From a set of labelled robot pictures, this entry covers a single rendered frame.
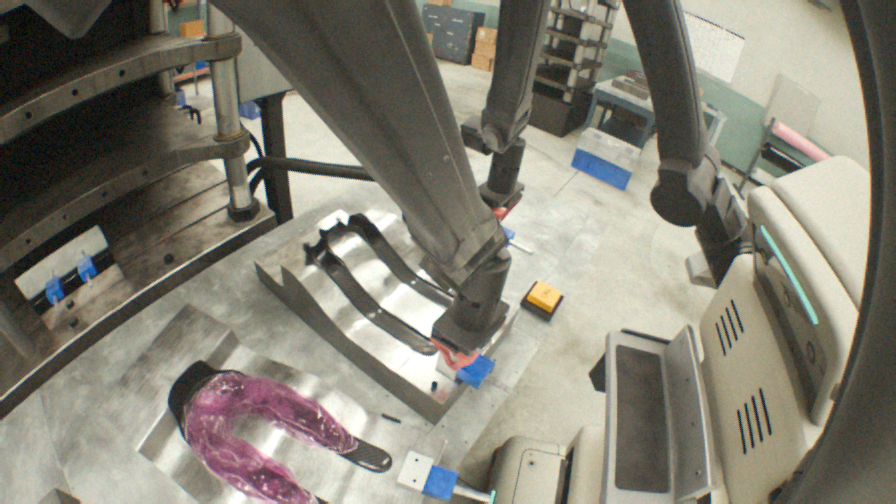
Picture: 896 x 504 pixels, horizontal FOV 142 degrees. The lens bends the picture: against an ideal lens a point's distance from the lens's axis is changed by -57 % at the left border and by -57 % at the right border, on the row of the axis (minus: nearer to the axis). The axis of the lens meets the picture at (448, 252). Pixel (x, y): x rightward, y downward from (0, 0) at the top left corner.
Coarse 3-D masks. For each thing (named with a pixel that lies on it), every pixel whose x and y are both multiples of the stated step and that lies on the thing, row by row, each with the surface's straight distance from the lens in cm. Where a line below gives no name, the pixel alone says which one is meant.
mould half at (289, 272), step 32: (320, 224) 88; (384, 224) 75; (288, 256) 80; (352, 256) 69; (416, 256) 74; (288, 288) 71; (320, 288) 64; (384, 288) 68; (320, 320) 67; (352, 320) 63; (416, 320) 64; (512, 320) 70; (352, 352) 65; (384, 352) 59; (416, 352) 59; (480, 352) 61; (384, 384) 64; (416, 384) 56; (448, 384) 57
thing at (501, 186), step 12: (492, 168) 68; (516, 168) 70; (492, 180) 69; (504, 180) 68; (516, 180) 70; (480, 192) 68; (492, 192) 69; (504, 192) 69; (516, 192) 71; (492, 204) 68
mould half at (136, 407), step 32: (192, 320) 68; (160, 352) 66; (192, 352) 63; (224, 352) 64; (256, 352) 64; (128, 384) 66; (160, 384) 63; (288, 384) 57; (320, 384) 56; (128, 416) 64; (160, 416) 60; (256, 416) 56; (352, 416) 56; (160, 448) 63; (288, 448) 53; (384, 448) 56; (416, 448) 56; (192, 480) 58; (320, 480) 54; (352, 480) 54; (384, 480) 54
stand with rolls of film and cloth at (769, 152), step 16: (768, 128) 575; (784, 128) 580; (768, 144) 584; (800, 144) 597; (752, 160) 583; (768, 160) 583; (784, 160) 589; (816, 160) 623; (752, 176) 591; (768, 176) 594
